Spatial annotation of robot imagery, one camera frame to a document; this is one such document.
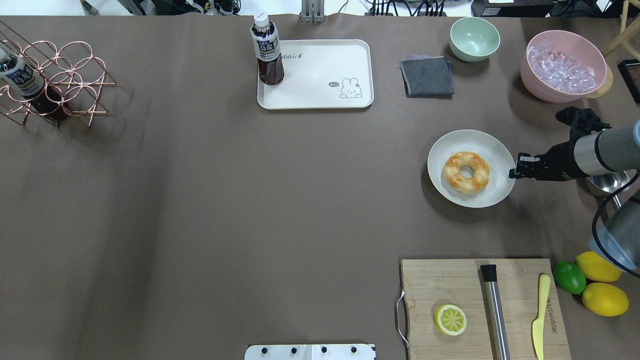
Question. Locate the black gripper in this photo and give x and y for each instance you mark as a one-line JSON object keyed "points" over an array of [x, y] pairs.
{"points": [[559, 161]]}

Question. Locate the white plate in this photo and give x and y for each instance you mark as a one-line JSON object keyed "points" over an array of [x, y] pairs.
{"points": [[490, 149]]}

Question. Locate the glazed donut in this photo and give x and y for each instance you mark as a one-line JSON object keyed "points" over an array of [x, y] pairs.
{"points": [[466, 172]]}

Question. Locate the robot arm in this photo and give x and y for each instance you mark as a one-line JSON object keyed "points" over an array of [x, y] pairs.
{"points": [[605, 152]]}

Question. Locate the white rabbit tray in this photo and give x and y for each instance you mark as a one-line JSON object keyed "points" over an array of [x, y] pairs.
{"points": [[321, 74]]}

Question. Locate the tea bottle on tray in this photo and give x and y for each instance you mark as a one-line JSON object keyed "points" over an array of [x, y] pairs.
{"points": [[267, 50]]}

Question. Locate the metal scoop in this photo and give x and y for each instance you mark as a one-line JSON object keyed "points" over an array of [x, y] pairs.
{"points": [[601, 186]]}

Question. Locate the ice cubes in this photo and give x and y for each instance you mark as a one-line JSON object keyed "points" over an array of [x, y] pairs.
{"points": [[560, 70]]}

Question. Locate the pink bowl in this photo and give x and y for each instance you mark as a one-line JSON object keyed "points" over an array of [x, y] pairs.
{"points": [[570, 43]]}

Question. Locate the yellow plastic knife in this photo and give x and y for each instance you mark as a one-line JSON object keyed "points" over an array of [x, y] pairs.
{"points": [[537, 325]]}

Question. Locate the green lime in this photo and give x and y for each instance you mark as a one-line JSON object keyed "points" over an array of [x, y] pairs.
{"points": [[569, 277]]}

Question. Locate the upper yellow lemon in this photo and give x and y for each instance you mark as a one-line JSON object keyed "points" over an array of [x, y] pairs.
{"points": [[595, 268]]}

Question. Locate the yellow lemon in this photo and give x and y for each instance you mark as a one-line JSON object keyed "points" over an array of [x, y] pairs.
{"points": [[605, 299], [595, 268]]}

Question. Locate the wooden coaster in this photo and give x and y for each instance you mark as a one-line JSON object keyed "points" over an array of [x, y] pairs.
{"points": [[606, 79]]}

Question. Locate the grey folded cloth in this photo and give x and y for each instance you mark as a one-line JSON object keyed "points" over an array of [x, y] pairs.
{"points": [[427, 76]]}

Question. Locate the green bowl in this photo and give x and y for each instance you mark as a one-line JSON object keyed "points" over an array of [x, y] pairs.
{"points": [[473, 39]]}

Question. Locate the dark framed box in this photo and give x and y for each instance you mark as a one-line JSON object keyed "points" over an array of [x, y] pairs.
{"points": [[630, 72]]}

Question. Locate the lower yellow lemon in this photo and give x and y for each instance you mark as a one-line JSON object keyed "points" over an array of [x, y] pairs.
{"points": [[605, 299]]}

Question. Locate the steel muddler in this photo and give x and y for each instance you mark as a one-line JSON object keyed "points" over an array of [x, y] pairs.
{"points": [[489, 275]]}

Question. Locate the wooden cutting board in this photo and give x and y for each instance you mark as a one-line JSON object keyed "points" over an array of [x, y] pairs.
{"points": [[430, 283]]}

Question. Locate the wooden chair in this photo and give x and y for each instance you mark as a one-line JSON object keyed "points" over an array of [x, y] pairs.
{"points": [[626, 33]]}

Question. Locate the lemon half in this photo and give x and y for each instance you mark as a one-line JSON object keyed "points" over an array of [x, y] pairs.
{"points": [[450, 319]]}

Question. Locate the tea bottle in rack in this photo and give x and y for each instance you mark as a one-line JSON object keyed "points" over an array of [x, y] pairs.
{"points": [[32, 86]]}

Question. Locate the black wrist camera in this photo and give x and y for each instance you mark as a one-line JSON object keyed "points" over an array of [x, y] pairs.
{"points": [[582, 122]]}

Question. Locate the aluminium post bracket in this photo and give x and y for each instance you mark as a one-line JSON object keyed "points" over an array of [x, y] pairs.
{"points": [[312, 11]]}

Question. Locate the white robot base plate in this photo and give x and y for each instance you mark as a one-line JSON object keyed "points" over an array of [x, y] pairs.
{"points": [[347, 351]]}

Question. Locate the copper wire bottle rack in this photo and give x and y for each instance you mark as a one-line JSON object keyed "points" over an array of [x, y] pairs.
{"points": [[72, 70]]}

